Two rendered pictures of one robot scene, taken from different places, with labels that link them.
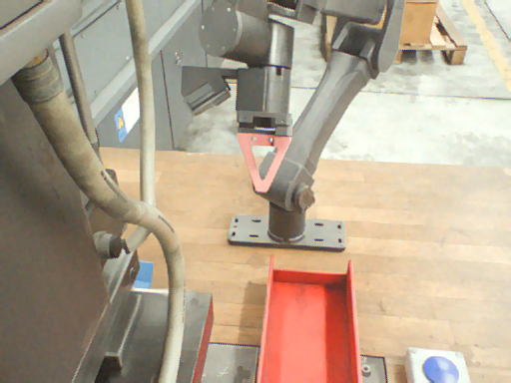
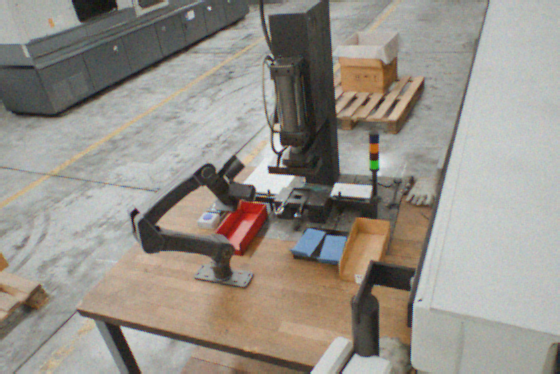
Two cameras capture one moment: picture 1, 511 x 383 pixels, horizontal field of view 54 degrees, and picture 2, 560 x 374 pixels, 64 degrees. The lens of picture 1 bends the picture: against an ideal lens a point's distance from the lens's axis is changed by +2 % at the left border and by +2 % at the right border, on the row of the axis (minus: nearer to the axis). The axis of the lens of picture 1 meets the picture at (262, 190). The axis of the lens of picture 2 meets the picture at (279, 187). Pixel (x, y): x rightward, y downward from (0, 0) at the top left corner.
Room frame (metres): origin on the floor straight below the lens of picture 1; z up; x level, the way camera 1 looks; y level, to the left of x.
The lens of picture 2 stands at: (1.64, 0.57, 1.93)
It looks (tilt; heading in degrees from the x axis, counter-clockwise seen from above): 32 degrees down; 200
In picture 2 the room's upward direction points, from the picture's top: 9 degrees counter-clockwise
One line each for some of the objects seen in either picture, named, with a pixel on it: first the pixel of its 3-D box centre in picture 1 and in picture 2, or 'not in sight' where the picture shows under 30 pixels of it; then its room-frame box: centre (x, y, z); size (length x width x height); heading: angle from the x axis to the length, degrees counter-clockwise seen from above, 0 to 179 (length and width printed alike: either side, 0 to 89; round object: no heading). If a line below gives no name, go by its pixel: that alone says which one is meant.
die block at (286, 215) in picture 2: not in sight; (303, 206); (0.26, 0.15, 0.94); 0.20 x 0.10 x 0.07; 85
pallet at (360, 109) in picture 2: not in sight; (365, 99); (-2.98, 0.01, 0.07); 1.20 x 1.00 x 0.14; 168
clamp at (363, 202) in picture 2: not in sight; (350, 203); (0.24, 0.34, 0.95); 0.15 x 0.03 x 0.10; 85
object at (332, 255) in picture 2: not in sight; (332, 247); (0.49, 0.31, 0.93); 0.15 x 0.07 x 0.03; 179
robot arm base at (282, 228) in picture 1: (286, 216); (221, 268); (0.64, -0.04, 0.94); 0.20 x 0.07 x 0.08; 85
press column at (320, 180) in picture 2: not in sight; (315, 99); (-0.01, 0.18, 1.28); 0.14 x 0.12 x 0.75; 85
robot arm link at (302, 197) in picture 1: (286, 189); (219, 251); (0.63, -0.04, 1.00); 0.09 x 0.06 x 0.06; 50
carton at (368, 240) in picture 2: not in sight; (367, 250); (0.48, 0.42, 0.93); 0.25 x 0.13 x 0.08; 175
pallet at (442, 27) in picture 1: (385, 26); not in sight; (4.14, -1.02, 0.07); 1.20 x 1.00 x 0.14; 175
